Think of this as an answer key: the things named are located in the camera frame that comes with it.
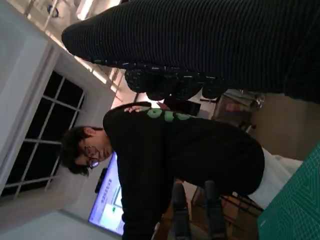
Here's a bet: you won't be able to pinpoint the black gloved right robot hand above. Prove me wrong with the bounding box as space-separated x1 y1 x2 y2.
61 0 320 103

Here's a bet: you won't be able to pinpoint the green cutting mat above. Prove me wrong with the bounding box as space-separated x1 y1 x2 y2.
257 142 320 240

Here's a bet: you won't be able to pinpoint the dark office chair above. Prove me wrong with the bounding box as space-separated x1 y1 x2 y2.
171 179 227 240

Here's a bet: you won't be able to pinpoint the person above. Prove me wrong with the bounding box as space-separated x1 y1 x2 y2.
59 101 305 237

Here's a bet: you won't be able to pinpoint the dark window with white bars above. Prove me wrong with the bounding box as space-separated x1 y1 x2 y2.
0 71 86 199

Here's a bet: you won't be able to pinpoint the black metal rack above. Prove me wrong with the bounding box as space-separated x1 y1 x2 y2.
219 193 264 219

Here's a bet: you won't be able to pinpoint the lit computer monitor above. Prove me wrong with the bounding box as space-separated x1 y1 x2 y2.
87 151 126 237

